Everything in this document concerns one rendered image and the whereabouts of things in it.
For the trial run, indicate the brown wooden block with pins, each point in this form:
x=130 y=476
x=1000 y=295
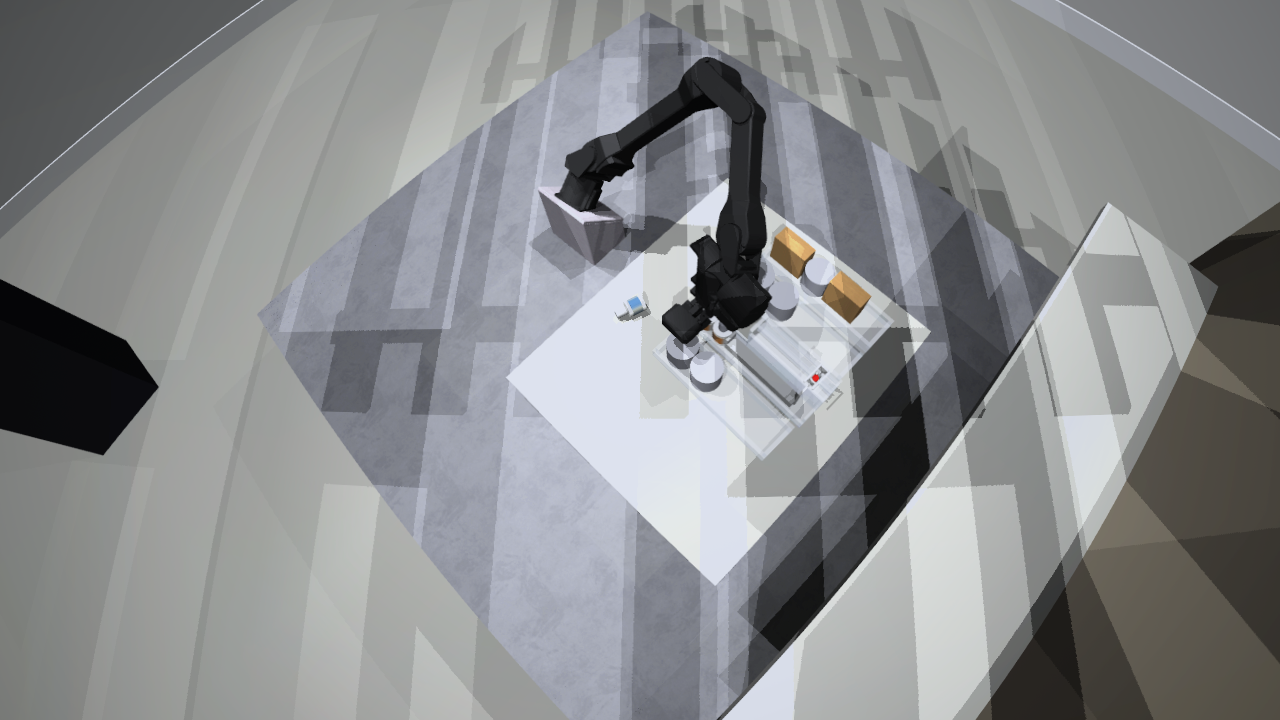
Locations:
x=792 y=252
x=845 y=297

